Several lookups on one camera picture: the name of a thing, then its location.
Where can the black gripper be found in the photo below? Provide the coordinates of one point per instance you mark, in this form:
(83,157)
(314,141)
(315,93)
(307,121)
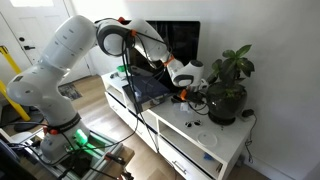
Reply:
(195,96)

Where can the white plastic jar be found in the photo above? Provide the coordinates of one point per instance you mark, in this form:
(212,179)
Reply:
(206,139)

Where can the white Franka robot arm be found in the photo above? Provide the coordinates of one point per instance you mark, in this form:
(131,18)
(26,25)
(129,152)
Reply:
(50,76)

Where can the white television stand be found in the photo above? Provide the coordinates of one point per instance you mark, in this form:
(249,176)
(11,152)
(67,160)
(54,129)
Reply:
(166,114)

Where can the black flat screen television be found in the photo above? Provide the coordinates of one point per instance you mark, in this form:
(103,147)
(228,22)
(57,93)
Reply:
(183,43)

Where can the black white patterned glasses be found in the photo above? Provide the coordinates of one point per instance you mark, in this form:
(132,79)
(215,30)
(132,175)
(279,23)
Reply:
(188,124)

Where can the glossy black plant pot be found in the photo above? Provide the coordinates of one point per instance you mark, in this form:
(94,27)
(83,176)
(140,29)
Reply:
(226,106)

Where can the dark blue cardboard box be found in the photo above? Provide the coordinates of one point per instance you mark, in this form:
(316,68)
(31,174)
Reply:
(150,88)

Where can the green leafy houseplant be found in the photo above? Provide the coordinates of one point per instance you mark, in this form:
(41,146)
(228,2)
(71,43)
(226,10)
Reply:
(233,66)

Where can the small blue object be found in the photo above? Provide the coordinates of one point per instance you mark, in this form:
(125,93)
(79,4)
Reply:
(208,156)

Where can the green plastic bin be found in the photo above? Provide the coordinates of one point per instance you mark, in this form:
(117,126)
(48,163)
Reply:
(121,68)

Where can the patterned door mat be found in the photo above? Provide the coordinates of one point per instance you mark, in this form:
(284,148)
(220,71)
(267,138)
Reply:
(70,91)

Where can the white entry door with window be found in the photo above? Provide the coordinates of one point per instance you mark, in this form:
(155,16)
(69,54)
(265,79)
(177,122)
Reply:
(33,30)

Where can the yellow pole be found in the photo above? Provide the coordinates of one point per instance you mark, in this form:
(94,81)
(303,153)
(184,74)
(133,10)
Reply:
(20,110)

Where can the black wall power adapter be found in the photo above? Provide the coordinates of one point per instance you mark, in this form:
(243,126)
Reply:
(248,113)

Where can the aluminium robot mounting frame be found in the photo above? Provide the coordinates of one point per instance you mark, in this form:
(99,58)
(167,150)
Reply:
(100,147)

